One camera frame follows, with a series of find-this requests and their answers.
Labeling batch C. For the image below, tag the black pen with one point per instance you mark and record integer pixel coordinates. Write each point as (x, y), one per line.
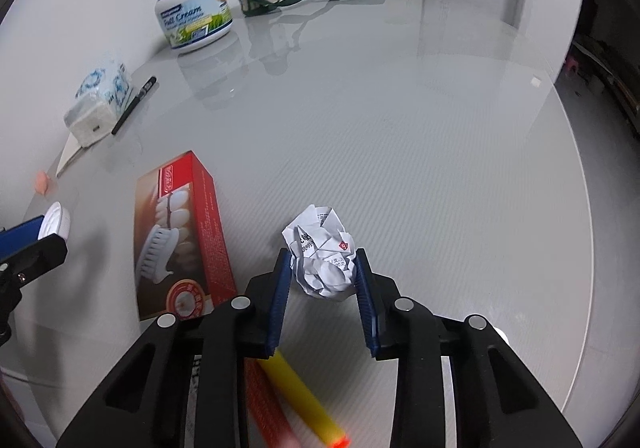
(132, 105)

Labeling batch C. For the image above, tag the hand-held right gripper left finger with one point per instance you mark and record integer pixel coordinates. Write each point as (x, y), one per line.
(277, 298)

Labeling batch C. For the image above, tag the pink mesh net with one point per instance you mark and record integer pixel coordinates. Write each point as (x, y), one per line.
(265, 403)

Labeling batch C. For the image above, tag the white milk powder jar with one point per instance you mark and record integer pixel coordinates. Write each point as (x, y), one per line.
(192, 13)

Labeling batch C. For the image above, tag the white paper pad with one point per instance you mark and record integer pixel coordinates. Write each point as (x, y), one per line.
(70, 155)

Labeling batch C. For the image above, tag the white paper ball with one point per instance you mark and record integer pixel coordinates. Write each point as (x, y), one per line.
(320, 248)

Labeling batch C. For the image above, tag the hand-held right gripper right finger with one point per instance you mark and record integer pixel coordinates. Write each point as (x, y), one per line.
(365, 303)

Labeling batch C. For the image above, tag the small pink eraser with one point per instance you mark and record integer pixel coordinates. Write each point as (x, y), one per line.
(42, 182)

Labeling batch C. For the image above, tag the white round bottle cap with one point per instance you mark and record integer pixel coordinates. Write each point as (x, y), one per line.
(56, 220)

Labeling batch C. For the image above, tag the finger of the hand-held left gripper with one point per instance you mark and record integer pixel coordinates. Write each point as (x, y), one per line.
(42, 252)
(20, 234)

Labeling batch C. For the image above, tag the red cardboard box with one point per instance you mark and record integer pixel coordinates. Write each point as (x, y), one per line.
(200, 208)

